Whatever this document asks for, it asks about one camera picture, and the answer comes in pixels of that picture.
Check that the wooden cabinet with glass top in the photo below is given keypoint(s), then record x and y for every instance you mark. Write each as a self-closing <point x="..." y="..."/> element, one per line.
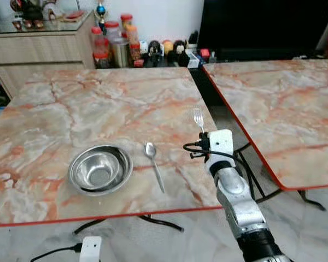
<point x="38" y="52"/>

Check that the small clear box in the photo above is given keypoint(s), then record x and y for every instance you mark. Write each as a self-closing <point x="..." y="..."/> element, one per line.
<point x="192" y="59"/>

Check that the red-lid jar with red contents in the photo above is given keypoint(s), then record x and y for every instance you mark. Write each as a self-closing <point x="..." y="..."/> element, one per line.
<point x="100" y="49"/>

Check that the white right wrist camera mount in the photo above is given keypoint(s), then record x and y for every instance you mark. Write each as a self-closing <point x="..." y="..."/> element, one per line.
<point x="221" y="143"/>

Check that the orange jar with red lid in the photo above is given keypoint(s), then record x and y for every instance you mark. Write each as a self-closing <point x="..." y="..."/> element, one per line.
<point x="133" y="41"/>

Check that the blue ball trophy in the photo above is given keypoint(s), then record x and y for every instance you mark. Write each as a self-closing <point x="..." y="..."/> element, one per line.
<point x="101" y="10"/>

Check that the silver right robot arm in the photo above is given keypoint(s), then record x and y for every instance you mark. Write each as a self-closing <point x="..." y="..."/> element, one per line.
<point x="238" y="199"/>

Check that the black metal table legs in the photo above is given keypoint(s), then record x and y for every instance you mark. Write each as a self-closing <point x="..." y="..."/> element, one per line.
<point x="158" y="222"/>

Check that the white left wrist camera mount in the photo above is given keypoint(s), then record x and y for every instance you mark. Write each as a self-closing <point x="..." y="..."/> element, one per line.
<point x="91" y="250"/>

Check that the black toy figure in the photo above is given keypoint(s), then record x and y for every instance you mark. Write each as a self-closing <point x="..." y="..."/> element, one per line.
<point x="154" y="52"/>
<point x="180" y="50"/>

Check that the dark figurine on cabinet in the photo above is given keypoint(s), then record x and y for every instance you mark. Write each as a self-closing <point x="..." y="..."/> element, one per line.
<point x="28" y="13"/>

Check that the steel fork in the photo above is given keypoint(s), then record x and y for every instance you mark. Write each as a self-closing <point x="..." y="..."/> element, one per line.
<point x="198" y="117"/>

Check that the steel bowl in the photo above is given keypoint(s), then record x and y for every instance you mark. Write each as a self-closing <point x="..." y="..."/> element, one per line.
<point x="100" y="170"/>

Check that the steel spoon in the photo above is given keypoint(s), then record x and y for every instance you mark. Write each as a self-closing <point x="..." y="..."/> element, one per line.
<point x="150" y="149"/>

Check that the black crossed table frame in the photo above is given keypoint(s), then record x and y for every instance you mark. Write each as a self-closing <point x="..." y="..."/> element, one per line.
<point x="251" y="174"/>

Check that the steel cup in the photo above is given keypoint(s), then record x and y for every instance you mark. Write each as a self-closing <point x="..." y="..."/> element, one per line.
<point x="121" y="54"/>

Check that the black television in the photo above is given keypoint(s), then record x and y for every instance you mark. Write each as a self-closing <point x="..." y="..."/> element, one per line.
<point x="265" y="27"/>

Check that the red tray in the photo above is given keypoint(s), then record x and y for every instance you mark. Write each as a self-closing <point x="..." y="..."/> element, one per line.
<point x="75" y="15"/>

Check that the tall clear red-lid jar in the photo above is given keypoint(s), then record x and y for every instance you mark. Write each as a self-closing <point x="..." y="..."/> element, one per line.
<point x="113" y="31"/>

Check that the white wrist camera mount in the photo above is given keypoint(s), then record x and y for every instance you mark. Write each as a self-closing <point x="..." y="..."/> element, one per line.
<point x="221" y="143"/>
<point x="91" y="250"/>

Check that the yellow toy figure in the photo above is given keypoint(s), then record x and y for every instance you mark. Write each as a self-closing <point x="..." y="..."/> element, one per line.
<point x="168" y="46"/>

